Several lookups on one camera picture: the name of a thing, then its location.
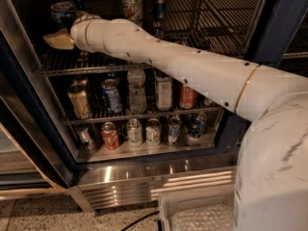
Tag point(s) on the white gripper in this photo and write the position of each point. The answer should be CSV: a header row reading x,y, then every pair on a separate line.
x,y
78,32

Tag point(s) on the blue pepsi can front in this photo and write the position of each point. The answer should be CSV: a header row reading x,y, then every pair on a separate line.
x,y
63,14

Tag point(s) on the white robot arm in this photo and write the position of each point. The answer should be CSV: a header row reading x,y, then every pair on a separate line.
x,y
271,192

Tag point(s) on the green white soda can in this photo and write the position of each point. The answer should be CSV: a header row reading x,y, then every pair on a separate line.
x,y
132,10

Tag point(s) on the gold soda can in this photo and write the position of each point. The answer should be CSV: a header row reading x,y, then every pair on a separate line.
x,y
79,99

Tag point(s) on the blue pepsi can middle shelf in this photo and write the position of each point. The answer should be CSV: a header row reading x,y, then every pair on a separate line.
x,y
111,96

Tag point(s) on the slim blue energy can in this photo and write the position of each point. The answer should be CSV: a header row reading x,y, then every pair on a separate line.
x,y
159,7

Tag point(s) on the open fridge door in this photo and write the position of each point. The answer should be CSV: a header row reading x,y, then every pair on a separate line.
x,y
28,166

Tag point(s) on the silver can bottom left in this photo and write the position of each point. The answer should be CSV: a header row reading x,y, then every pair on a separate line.
x,y
83,133

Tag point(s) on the stainless steel fridge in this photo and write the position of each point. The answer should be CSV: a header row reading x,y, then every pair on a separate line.
x,y
107,178

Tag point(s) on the red soda can bottom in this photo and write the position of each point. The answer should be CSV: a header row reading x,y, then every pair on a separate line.
x,y
110,136

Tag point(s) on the silver green can bottom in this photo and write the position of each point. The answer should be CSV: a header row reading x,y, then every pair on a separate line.
x,y
134,132

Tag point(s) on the white green can bottom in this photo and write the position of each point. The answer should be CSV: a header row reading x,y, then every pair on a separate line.
x,y
153,132

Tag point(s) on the orange soda can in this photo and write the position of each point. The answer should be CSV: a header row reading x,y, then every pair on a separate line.
x,y
187,97

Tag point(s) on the blue silver can bottom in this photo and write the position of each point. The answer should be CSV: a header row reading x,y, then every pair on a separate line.
x,y
174,126

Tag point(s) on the blue pepsi can bottom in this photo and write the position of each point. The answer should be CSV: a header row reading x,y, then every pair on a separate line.
x,y
197,124

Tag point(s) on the clear water bottle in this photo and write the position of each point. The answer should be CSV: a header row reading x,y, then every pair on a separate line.
x,y
137,97

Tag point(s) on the white plastic bin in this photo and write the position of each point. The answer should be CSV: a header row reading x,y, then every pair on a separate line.
x,y
171,203

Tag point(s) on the bubble wrap sheet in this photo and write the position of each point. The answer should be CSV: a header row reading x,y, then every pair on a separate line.
x,y
218,217

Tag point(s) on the top wire fridge shelf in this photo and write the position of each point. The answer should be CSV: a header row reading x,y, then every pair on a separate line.
x,y
220,26

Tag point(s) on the wire fridge shelf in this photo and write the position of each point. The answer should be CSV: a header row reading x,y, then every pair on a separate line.
x,y
100,114
220,26

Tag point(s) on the middle wire fridge shelf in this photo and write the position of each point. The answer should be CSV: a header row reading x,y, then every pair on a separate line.
x,y
100,114

